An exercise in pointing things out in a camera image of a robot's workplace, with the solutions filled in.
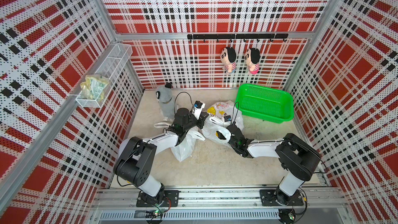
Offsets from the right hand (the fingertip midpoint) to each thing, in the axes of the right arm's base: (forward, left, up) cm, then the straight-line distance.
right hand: (221, 127), depth 92 cm
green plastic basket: (+23, -36, -7) cm, 43 cm away
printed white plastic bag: (+4, -1, +8) cm, 9 cm away
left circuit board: (-42, +32, -4) cm, 53 cm away
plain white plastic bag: (-14, +20, +2) cm, 25 cm away
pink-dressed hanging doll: (+34, -20, +25) cm, 46 cm away
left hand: (+4, +6, +10) cm, 12 cm away
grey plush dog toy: (+17, +35, +12) cm, 40 cm away
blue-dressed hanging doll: (+32, -5, +27) cm, 42 cm away
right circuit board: (-43, -27, -2) cm, 51 cm away
